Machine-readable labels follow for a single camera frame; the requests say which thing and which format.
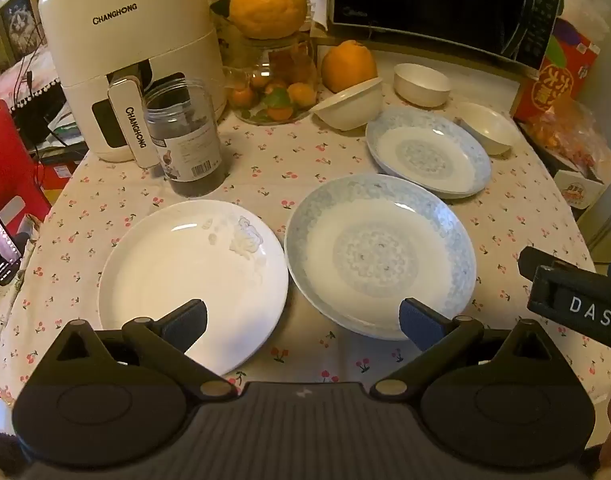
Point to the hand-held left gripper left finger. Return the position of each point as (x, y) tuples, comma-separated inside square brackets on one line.
[(188, 322)]

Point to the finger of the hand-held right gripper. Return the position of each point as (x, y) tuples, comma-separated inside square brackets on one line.
[(530, 261)]

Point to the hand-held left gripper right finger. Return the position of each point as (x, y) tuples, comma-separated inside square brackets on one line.
[(420, 322)]

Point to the plain white plate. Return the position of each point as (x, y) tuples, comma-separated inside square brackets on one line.
[(185, 260)]

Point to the large blue patterned plate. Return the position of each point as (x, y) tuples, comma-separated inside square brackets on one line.
[(380, 255)]

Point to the white bowl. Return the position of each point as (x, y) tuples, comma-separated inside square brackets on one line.
[(488, 127), (348, 107), (421, 85)]

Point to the small blue patterned plate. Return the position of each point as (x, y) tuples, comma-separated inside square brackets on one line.
[(425, 155)]

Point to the white box with round logo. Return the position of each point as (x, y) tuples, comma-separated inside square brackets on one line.
[(578, 190)]

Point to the plastic bag of oranges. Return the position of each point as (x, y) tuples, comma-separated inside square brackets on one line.
[(565, 135)]

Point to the cherry print tablecloth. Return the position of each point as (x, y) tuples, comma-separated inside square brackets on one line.
[(245, 170)]

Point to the clear plastic jar dark contents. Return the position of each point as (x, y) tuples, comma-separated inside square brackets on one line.
[(190, 152)]

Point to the red printed gift box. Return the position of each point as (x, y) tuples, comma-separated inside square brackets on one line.
[(555, 80)]

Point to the floral cloth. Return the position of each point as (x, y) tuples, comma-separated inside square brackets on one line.
[(0, 320)]

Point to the smartphone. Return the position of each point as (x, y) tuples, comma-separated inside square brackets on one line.
[(0, 245)]

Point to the small tangerine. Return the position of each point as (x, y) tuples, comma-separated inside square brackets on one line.
[(279, 111), (301, 94), (243, 96)]

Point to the red container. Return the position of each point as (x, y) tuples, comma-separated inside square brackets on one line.
[(7, 160)]

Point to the orange with stem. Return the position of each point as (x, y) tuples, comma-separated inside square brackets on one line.
[(349, 65)]

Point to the black microwave oven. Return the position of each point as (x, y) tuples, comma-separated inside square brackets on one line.
[(435, 0)]

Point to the cream air fryer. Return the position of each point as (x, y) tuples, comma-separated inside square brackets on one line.
[(125, 35)]

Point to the pink lace cloth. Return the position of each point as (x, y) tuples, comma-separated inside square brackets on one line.
[(12, 77)]

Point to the framed picture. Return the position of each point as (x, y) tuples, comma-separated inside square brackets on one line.
[(17, 25)]

